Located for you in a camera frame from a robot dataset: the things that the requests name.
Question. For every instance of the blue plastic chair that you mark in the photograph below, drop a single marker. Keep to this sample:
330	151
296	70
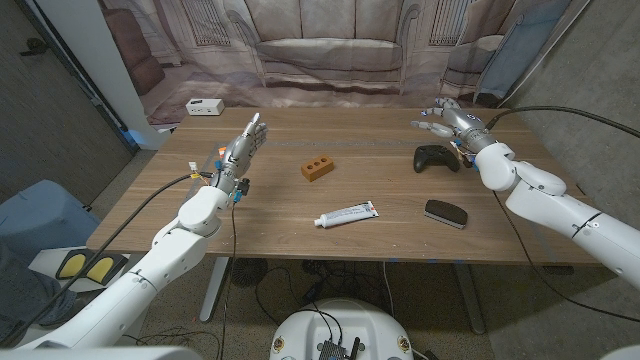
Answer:
40	220

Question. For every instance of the white power box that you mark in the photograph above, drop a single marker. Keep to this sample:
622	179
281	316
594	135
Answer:
205	106

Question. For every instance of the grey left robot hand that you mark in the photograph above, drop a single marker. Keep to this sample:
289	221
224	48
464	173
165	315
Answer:
240	155

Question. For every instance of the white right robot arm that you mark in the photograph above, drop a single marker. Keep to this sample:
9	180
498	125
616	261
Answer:
540	200

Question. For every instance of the black computer module with antenna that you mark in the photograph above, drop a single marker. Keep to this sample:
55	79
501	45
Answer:
332	350

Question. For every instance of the black round floor fan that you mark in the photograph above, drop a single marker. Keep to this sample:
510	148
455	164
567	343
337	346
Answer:
248	272

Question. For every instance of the colourful puzzle cube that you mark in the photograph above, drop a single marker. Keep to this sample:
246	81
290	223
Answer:
221	150

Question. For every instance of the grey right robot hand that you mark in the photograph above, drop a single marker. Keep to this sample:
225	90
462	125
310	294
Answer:
467	127

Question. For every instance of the orange brick block with holes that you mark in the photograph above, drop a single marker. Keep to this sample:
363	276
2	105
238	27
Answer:
317	168

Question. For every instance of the white toothpaste tube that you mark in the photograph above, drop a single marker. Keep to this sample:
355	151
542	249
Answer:
347	215

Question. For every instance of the black game controller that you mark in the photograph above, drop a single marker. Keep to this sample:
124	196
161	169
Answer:
432	157

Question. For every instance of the yellow foot pedal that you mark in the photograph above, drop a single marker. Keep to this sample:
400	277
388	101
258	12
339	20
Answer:
72	266
100	270

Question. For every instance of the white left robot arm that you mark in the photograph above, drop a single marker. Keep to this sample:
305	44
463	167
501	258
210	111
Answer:
170	250

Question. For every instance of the black board eraser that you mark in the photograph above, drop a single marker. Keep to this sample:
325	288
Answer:
446	212

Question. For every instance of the grey metal table leg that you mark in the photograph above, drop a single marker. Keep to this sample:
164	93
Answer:
470	300
212	295

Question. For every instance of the printed sofa room backdrop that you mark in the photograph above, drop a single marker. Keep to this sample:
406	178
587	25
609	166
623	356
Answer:
325	50

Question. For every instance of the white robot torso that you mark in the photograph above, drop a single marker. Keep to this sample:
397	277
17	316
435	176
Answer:
310	325

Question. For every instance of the person leg in jeans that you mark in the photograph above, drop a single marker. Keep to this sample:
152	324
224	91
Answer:
25	295

